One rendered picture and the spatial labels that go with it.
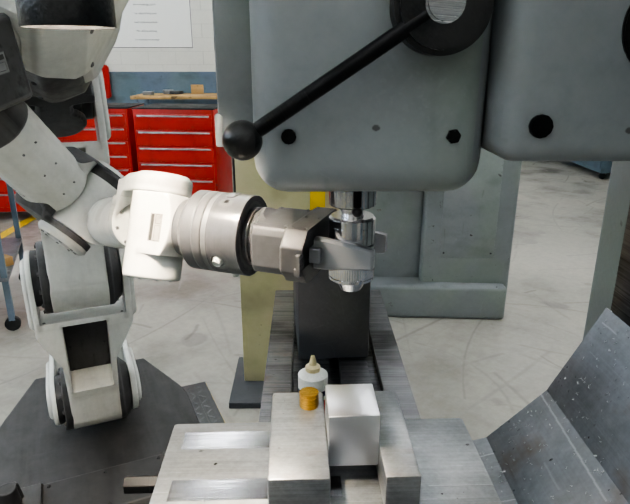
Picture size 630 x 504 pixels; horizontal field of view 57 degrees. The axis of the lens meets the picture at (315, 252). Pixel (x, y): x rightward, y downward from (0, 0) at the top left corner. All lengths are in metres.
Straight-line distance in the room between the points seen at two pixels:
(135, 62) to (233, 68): 9.39
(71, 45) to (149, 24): 9.05
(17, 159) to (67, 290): 0.42
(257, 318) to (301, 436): 1.91
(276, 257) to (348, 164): 0.15
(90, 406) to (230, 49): 1.01
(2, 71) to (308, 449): 0.53
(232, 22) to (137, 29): 9.37
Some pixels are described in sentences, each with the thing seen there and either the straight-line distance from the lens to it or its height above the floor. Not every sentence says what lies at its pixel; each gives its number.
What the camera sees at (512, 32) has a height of 1.44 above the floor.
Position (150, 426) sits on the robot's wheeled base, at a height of 0.57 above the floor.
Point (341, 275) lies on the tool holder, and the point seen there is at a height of 1.21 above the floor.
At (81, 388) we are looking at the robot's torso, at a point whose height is 0.75.
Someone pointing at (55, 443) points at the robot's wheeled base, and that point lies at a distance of 1.53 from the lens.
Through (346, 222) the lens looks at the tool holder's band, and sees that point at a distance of 0.56.
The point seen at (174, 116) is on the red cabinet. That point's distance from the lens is 5.18.
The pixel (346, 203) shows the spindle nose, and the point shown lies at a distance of 0.55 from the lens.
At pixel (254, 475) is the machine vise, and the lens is 0.65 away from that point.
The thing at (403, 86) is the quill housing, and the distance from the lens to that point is 0.46.
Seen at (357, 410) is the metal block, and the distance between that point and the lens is 0.61.
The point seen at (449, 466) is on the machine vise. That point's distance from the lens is 0.67.
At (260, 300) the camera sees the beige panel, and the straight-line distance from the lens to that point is 2.49.
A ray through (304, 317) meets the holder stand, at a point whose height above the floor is 1.01.
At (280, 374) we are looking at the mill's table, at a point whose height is 0.93.
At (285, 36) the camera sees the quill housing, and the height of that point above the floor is 1.43.
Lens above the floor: 1.42
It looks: 19 degrees down
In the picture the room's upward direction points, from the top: straight up
